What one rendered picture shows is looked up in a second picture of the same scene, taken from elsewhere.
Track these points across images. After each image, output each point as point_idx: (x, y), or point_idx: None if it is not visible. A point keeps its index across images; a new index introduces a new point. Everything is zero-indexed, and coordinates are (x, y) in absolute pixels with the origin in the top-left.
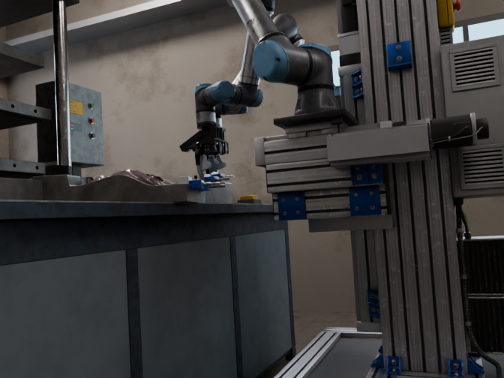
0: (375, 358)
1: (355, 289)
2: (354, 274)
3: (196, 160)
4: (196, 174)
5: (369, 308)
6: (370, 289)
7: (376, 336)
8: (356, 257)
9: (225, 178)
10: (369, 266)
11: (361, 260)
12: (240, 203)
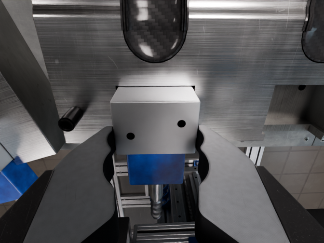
0: (190, 155)
1: (174, 192)
2: (175, 202)
3: (15, 210)
4: (111, 112)
5: (168, 188)
6: (168, 202)
7: (245, 149)
8: (173, 220)
9: (153, 209)
10: (172, 220)
11: (172, 221)
12: (241, 146)
